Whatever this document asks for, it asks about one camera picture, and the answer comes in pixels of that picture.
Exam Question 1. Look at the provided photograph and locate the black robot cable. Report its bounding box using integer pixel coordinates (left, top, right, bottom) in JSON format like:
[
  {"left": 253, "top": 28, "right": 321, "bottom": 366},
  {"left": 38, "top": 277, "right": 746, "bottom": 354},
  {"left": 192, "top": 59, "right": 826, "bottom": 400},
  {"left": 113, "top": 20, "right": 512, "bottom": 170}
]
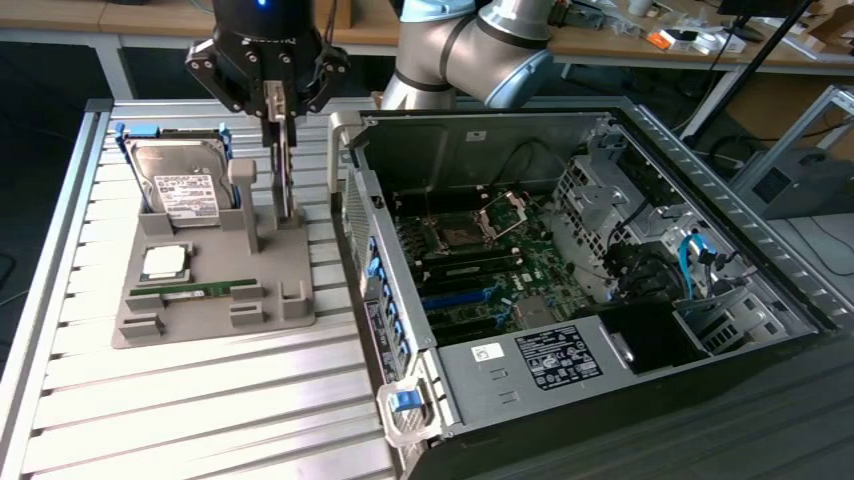
[{"left": 319, "top": 0, "right": 339, "bottom": 47}]

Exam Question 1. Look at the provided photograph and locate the wooden desk with white frame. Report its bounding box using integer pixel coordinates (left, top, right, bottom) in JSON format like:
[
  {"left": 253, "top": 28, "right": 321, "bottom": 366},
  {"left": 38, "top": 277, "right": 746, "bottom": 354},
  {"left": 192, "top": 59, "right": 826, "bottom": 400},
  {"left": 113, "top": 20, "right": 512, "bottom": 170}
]
[
  {"left": 0, "top": 0, "right": 401, "bottom": 101},
  {"left": 552, "top": 0, "right": 854, "bottom": 151}
]

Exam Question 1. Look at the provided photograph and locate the grey chipset heatsink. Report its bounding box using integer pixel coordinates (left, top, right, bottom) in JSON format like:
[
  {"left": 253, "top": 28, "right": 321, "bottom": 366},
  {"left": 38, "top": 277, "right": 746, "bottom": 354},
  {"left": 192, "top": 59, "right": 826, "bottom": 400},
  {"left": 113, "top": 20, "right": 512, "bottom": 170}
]
[{"left": 512, "top": 297, "right": 559, "bottom": 326}]

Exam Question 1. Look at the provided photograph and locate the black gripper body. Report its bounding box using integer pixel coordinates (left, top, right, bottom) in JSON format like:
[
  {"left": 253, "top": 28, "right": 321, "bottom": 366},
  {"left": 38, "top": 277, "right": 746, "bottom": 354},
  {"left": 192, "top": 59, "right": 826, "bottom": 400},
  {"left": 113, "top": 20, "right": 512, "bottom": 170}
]
[{"left": 211, "top": 0, "right": 325, "bottom": 96}]

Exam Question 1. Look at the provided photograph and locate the blue expansion slot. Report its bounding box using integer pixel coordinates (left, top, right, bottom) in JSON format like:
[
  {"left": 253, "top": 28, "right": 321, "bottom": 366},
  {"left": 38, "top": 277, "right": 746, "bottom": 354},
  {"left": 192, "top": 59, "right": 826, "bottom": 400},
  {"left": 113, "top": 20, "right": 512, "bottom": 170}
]
[{"left": 420, "top": 287, "right": 503, "bottom": 311}]

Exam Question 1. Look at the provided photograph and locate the aluminium profile frame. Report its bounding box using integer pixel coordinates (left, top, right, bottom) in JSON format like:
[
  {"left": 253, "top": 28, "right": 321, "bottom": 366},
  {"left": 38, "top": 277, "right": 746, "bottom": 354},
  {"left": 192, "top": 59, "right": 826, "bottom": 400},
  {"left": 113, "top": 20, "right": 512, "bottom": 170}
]
[{"left": 726, "top": 84, "right": 854, "bottom": 201}]

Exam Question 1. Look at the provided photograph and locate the hard disk with blue caddy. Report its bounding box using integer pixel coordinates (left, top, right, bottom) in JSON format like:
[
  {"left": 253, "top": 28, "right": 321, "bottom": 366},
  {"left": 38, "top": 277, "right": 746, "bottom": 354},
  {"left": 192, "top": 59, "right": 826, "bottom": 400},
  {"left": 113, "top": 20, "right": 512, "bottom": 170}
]
[{"left": 113, "top": 122, "right": 239, "bottom": 229}]

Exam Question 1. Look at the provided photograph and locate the blue data wire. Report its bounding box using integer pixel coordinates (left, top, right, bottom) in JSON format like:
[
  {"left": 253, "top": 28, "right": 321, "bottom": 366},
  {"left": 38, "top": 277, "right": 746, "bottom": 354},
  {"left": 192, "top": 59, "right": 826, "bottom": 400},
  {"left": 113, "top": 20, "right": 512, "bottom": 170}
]
[{"left": 678, "top": 233, "right": 715, "bottom": 301}]

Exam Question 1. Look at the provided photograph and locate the silver CPU chip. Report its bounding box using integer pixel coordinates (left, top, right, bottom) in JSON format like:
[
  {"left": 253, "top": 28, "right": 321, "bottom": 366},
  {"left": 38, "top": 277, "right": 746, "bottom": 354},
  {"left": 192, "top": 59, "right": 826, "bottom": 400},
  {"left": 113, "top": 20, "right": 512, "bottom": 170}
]
[{"left": 139, "top": 244, "right": 195, "bottom": 284}]

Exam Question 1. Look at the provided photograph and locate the black monitor stand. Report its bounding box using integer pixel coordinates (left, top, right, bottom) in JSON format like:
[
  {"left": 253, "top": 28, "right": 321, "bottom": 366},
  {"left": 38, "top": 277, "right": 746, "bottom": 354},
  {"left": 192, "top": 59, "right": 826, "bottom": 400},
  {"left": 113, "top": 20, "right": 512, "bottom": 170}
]
[{"left": 716, "top": 0, "right": 766, "bottom": 41}]

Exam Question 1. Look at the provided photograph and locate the open black PC case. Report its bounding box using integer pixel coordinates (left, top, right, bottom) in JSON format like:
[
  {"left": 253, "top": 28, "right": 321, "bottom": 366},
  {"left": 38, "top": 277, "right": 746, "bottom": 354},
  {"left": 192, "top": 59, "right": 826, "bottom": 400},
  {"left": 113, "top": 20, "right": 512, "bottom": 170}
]
[{"left": 325, "top": 97, "right": 854, "bottom": 480}]

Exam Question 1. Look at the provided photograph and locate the green RAM stick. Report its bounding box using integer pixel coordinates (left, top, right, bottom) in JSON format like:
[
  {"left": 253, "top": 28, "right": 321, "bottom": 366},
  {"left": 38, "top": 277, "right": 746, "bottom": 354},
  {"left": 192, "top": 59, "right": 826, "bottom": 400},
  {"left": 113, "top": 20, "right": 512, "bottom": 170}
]
[{"left": 129, "top": 278, "right": 259, "bottom": 301}]

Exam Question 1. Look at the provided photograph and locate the CPU socket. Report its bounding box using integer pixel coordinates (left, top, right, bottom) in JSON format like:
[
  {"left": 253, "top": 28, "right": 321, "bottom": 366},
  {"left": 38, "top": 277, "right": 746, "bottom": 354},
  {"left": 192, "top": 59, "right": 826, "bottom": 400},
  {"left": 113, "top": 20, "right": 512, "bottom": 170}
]
[{"left": 429, "top": 209, "right": 499, "bottom": 251}]

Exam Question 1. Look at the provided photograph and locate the grey box device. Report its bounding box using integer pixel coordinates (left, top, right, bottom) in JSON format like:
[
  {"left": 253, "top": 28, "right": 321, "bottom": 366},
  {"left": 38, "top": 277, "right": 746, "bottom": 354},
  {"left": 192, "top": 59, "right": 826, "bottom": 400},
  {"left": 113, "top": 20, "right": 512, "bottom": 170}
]
[{"left": 750, "top": 147, "right": 854, "bottom": 221}]

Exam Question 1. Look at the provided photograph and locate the black plastic shroud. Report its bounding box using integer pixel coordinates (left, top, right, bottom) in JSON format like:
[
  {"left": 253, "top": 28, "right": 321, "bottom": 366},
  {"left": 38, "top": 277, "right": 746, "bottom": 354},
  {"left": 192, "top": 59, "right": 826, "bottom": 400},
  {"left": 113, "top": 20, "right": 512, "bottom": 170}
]
[{"left": 596, "top": 302, "right": 712, "bottom": 376}]

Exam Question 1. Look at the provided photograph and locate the metal disk bay cage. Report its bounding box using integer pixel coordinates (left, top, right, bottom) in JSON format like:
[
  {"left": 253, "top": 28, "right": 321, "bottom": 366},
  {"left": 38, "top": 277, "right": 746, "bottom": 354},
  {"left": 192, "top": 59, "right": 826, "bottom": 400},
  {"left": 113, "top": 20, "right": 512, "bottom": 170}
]
[{"left": 552, "top": 149, "right": 675, "bottom": 251}]

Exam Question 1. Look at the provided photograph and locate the black power wire bundle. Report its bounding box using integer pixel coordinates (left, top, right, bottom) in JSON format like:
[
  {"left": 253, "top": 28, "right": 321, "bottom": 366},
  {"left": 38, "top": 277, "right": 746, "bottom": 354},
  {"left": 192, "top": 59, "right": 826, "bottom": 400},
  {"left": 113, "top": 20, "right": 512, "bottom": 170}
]
[{"left": 603, "top": 244, "right": 676, "bottom": 301}]

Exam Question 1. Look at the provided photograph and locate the white tape roll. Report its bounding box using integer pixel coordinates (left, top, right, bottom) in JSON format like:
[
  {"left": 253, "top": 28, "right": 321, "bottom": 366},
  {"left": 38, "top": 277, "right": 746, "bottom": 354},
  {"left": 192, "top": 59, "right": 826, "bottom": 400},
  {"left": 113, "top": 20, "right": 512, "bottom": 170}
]
[{"left": 692, "top": 29, "right": 728, "bottom": 55}]

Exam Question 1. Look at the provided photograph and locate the open cardboard box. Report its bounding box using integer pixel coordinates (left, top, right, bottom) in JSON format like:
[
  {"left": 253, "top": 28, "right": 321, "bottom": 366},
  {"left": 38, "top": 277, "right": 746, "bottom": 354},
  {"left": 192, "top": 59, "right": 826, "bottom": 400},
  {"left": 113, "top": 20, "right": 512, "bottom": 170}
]
[{"left": 806, "top": 4, "right": 854, "bottom": 56}]

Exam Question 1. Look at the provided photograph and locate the black stand pole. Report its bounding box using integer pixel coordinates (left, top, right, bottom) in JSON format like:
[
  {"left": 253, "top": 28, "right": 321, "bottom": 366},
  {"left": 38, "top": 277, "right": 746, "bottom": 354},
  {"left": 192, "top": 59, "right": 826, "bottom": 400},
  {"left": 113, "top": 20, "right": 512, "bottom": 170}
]
[{"left": 679, "top": 0, "right": 823, "bottom": 149}]

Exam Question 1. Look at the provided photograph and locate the black looped wire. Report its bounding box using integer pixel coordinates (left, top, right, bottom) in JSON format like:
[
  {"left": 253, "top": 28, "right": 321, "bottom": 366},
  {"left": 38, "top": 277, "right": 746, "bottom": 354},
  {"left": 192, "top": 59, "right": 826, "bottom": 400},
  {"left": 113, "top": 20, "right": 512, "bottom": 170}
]
[{"left": 499, "top": 139, "right": 570, "bottom": 187}]

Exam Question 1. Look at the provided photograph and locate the green motherboard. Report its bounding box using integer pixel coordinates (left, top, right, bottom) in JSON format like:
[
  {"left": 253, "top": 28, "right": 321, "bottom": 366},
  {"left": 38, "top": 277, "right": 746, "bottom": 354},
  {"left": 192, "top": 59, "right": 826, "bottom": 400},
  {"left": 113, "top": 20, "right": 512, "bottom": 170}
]
[{"left": 392, "top": 192, "right": 595, "bottom": 346}]

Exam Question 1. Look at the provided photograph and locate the grey power supply unit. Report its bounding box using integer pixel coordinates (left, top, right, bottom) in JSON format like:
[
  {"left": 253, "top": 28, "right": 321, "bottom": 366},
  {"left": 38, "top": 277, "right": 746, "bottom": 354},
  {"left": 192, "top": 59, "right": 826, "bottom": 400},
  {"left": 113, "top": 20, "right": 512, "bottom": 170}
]
[{"left": 436, "top": 319, "right": 642, "bottom": 426}]

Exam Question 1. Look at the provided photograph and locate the metal socket cover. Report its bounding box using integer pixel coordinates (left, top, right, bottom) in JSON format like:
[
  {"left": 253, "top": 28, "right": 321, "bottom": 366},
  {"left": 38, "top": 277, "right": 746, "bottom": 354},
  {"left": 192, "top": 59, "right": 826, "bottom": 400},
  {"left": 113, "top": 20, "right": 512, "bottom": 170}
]
[{"left": 476, "top": 189, "right": 535, "bottom": 236}]

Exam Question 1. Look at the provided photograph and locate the grey plastic parts rack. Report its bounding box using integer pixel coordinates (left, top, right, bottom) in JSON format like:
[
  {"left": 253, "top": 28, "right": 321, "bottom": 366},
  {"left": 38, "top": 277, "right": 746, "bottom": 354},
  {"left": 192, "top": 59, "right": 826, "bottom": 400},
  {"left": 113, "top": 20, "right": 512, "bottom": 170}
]
[{"left": 109, "top": 159, "right": 319, "bottom": 350}]

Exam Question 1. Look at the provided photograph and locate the metal slat table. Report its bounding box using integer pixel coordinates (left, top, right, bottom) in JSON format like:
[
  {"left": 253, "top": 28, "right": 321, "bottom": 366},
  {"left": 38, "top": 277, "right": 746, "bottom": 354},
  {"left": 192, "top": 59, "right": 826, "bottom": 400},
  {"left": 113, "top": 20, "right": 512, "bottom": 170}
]
[{"left": 0, "top": 97, "right": 854, "bottom": 480}]

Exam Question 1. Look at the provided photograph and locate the graphics card with metal bracket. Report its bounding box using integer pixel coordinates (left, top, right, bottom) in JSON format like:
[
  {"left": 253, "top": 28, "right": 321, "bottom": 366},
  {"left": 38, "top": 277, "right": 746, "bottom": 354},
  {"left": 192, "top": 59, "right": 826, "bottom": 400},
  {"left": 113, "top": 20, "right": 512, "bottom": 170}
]
[{"left": 261, "top": 82, "right": 299, "bottom": 222}]

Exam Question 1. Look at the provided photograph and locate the black RAM stick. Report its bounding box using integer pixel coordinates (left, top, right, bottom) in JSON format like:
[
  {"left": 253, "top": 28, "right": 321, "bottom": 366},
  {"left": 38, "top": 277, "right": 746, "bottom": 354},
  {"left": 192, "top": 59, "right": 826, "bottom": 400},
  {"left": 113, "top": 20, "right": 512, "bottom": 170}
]
[{"left": 419, "top": 252, "right": 522, "bottom": 281}]

